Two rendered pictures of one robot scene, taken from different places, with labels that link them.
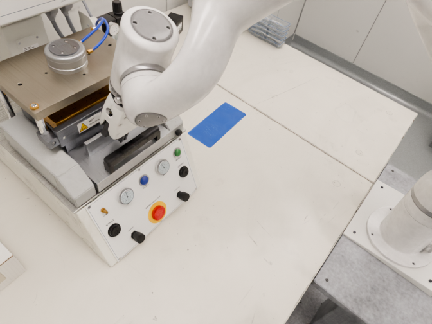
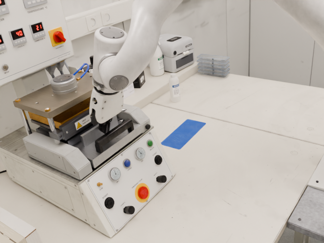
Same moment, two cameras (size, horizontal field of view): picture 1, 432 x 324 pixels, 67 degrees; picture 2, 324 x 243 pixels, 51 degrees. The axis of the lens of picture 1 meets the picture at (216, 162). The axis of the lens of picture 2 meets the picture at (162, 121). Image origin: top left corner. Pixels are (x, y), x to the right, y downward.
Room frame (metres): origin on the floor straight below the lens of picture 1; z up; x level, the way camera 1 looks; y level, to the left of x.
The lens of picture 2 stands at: (-0.39, -0.12, 1.51)
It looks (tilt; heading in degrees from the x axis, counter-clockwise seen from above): 29 degrees down; 10
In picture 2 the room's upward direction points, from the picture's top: 7 degrees counter-clockwise
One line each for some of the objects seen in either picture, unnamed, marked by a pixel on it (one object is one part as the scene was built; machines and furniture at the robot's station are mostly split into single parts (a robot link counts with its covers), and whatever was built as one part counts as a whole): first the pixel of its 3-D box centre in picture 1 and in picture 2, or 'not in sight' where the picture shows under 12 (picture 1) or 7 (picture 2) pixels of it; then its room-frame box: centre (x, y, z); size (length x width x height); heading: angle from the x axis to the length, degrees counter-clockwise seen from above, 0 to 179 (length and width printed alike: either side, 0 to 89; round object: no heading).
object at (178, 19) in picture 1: (172, 26); (137, 79); (1.29, 0.30, 0.83); 0.09 x 0.06 x 0.07; 171
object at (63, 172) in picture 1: (47, 159); (56, 154); (0.40, 0.36, 0.96); 0.25 x 0.05 x 0.07; 60
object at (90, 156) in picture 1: (94, 122); (86, 129); (0.53, 0.31, 0.97); 0.30 x 0.22 x 0.08; 60
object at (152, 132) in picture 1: (133, 147); (114, 134); (0.46, 0.19, 0.99); 0.15 x 0.02 x 0.04; 150
